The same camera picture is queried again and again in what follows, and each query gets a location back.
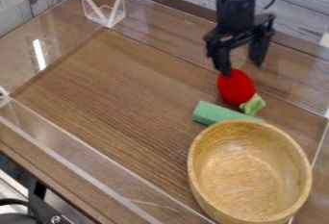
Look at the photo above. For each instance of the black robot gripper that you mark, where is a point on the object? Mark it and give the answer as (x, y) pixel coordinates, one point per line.
(239, 26)

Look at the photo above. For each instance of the red plush strawberry toy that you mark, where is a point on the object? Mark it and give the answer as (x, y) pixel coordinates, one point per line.
(237, 91)

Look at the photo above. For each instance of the green sponge block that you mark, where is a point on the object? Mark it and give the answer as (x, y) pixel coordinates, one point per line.
(209, 113)

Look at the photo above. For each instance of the wooden oval bowl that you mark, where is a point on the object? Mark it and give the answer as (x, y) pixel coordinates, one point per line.
(249, 173)

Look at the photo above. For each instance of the clear acrylic corner bracket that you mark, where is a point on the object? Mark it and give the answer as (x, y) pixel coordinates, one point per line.
(104, 15)

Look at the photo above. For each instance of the clear acrylic front wall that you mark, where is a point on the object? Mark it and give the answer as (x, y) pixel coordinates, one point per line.
(102, 187)

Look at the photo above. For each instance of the black metal table frame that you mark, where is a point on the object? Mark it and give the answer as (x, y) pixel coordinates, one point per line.
(54, 210)

